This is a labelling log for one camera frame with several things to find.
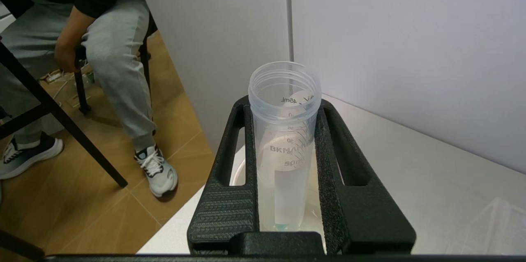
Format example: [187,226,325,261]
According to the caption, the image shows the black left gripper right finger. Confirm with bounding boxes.
[314,99,417,254]

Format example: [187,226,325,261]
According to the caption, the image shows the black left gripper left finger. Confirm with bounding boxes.
[187,96,261,254]

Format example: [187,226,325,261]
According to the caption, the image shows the test tube with blue pigment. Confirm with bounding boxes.
[248,61,322,232]

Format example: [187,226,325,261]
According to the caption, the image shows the clear acrylic test tube rack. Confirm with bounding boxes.
[445,196,526,255]

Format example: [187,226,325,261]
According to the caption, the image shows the seated person in grey trousers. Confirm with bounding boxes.
[0,0,180,199]

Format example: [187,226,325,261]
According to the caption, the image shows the black chair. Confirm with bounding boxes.
[73,16,159,115]

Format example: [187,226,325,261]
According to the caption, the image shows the black metal frame leg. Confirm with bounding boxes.
[0,39,129,189]

